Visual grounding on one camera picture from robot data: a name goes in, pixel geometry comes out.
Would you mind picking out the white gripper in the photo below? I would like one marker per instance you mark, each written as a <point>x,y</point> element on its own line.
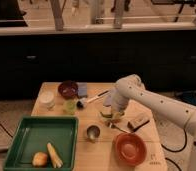
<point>119,103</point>

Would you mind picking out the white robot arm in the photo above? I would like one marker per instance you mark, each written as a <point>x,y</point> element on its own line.
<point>180,113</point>

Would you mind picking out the small metal cup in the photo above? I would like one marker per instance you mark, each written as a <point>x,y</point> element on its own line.
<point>93,132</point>

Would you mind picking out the green plastic cup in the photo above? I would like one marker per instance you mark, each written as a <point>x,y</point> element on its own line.
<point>69,107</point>

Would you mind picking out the white plastic cup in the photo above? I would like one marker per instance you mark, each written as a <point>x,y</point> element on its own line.
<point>46,99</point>

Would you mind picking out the metal fork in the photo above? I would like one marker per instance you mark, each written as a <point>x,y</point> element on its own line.
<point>113,126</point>

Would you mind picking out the blue sponge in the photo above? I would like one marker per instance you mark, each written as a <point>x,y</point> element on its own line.
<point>82,90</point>

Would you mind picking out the orange bowl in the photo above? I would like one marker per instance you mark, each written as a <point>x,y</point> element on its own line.
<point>130,149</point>

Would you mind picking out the dark red bowl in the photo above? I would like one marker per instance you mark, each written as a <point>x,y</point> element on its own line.
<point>68,89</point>

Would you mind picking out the green plastic tray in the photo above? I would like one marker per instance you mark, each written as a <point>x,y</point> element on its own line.
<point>33,134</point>

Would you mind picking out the yellow apple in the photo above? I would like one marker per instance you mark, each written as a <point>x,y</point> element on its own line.
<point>39,159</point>

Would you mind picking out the tan block with black handle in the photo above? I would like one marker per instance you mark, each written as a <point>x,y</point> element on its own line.
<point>138,121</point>

